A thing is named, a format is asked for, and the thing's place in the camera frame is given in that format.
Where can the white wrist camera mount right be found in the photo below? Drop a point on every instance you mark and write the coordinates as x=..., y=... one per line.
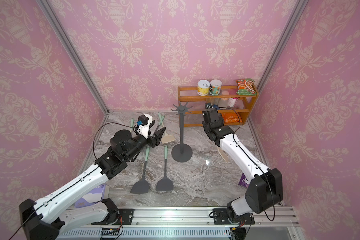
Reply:
x=208, y=106

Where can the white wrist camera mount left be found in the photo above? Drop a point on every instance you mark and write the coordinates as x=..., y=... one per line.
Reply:
x=143, y=125

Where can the wooden three-tier shelf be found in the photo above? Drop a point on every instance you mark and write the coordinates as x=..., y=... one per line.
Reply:
x=243, y=107

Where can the purple Foxs candy bag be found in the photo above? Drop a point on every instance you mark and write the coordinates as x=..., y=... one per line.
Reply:
x=243, y=181

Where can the green label can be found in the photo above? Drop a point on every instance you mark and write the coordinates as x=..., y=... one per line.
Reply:
x=215, y=87

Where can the grey utensil rack stand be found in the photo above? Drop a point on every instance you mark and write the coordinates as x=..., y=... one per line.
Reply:
x=182, y=152

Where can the yellow pineapple can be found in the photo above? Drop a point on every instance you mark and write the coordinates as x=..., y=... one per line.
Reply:
x=203, y=87

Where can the mint grey solid spatula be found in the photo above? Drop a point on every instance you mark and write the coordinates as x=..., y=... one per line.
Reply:
x=165, y=184

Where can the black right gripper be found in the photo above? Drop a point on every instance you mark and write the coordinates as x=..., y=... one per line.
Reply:
x=206, y=127

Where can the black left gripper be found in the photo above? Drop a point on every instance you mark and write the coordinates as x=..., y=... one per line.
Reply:
x=156, y=139

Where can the mint grey ladle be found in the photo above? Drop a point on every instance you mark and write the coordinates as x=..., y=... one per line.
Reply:
x=142, y=186

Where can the red green snack bag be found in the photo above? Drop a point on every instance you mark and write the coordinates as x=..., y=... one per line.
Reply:
x=246, y=87

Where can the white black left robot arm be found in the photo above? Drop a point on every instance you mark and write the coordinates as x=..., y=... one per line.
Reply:
x=50, y=216

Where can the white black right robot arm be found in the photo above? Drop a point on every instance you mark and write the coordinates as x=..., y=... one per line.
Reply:
x=265, y=185

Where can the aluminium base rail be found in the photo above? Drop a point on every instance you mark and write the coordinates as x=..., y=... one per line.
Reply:
x=192, y=223

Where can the purple tissue box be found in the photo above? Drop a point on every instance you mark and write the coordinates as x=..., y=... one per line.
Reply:
x=92, y=197

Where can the pink lid white jar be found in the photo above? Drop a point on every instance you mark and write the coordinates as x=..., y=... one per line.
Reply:
x=223, y=102

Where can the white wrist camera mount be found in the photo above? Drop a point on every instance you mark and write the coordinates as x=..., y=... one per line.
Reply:
x=143, y=125
x=208, y=106

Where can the mint beige scraper spatula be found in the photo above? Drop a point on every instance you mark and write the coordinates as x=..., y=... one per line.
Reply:
x=223, y=155

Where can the white pink bottle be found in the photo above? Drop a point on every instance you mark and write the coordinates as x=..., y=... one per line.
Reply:
x=232, y=102

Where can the orange snack bag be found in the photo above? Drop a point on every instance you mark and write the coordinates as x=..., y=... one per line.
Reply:
x=232, y=117

